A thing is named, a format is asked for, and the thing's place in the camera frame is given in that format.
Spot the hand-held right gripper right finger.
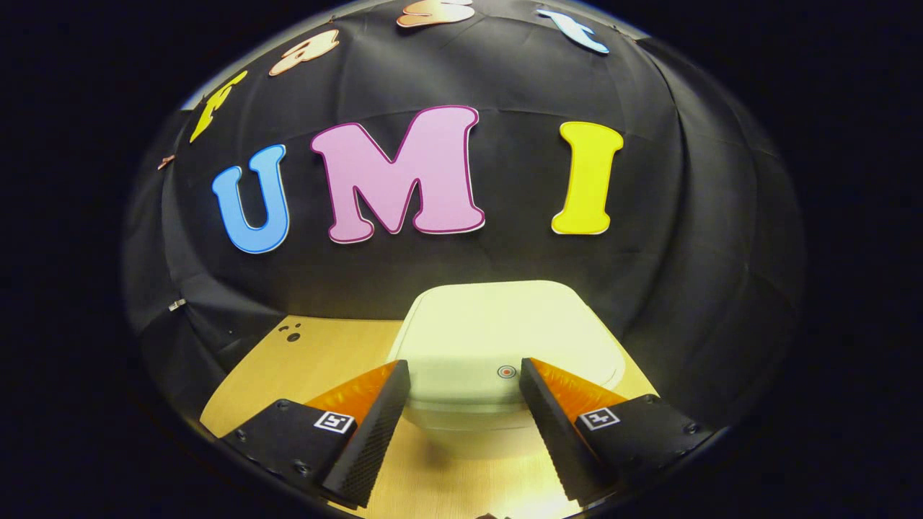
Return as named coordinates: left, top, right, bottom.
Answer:
left=519, top=357, right=715, bottom=507

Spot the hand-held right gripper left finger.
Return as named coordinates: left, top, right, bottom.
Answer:
left=220, top=359, right=412, bottom=509

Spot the green desktop garbage bin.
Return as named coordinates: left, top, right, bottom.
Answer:
left=387, top=280, right=627, bottom=462

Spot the wooden desktop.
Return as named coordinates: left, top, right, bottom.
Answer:
left=200, top=315, right=661, bottom=519

